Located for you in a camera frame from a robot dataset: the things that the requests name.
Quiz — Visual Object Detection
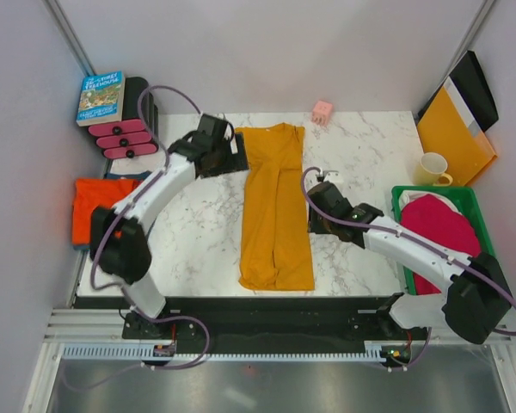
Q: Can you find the mustard yellow t shirt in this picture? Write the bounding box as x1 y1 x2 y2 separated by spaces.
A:
236 123 315 292

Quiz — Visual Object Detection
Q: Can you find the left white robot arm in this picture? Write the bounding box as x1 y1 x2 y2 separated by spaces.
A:
89 114 248 338

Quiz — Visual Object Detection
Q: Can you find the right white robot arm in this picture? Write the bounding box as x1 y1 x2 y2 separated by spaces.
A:
305 181 511 344

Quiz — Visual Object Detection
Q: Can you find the black pink drawer organizer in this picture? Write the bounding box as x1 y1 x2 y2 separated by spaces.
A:
88 77 158 160

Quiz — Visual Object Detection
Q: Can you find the blue folded t shirt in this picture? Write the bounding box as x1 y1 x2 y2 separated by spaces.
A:
72 170 160 252

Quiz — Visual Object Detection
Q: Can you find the white cloth in bin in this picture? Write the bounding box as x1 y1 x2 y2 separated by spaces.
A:
397 189 461 215

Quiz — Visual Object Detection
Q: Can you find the pink cube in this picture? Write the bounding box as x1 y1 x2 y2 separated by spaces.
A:
311 100 334 126

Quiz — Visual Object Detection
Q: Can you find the magenta t shirt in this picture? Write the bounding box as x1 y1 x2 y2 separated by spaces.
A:
399 193 482 296

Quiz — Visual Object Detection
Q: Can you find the pale yellow mug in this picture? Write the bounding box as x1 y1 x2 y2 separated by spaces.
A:
413 152 453 187

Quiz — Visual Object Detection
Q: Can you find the blue treehouse book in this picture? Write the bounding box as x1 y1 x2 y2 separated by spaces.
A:
76 71 126 127

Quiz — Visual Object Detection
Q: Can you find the orange folded t shirt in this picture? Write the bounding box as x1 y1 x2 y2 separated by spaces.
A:
71 177 144 246

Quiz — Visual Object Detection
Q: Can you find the orange envelope folder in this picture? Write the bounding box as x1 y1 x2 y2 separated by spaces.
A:
417 78 497 186

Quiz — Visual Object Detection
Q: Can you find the green plastic bin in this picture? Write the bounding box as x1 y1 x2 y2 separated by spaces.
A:
389 184 500 298

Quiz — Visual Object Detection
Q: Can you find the black white folder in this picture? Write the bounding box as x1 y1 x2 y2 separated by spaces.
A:
417 50 500 134

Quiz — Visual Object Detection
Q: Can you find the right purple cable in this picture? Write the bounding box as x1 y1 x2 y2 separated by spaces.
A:
300 167 516 336

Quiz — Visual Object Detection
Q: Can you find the purple cable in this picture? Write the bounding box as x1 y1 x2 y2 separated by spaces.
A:
89 84 204 293
300 167 516 336

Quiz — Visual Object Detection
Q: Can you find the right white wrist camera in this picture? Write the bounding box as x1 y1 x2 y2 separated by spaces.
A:
316 170 344 184

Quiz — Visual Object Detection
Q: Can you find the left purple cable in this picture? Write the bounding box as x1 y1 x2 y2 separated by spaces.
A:
89 84 204 293

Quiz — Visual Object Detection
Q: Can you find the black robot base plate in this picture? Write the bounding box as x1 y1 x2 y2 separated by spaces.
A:
122 297 427 354

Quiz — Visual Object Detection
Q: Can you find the white slotted cable duct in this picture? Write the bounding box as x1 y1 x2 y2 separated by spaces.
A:
61 342 388 363

